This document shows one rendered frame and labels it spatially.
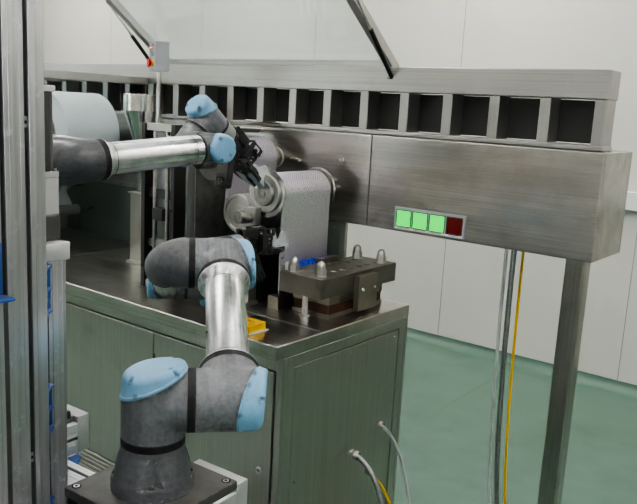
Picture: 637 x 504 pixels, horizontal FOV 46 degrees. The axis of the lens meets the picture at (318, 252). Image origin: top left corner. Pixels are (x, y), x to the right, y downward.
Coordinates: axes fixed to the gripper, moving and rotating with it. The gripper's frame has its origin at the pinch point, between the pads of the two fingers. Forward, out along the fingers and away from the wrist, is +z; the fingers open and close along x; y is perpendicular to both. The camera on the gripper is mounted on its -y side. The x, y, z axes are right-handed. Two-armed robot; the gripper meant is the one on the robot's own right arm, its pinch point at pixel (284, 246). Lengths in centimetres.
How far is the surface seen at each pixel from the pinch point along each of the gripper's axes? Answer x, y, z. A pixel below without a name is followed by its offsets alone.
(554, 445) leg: -74, -57, 46
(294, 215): -0.2, 9.4, 3.9
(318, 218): -0.2, 7.5, 16.1
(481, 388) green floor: 24, -109, 207
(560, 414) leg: -75, -46, 46
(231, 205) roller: 21.0, 10.4, -2.3
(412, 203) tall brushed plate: -26.4, 14.5, 30.1
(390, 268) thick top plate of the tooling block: -20.0, -7.6, 30.3
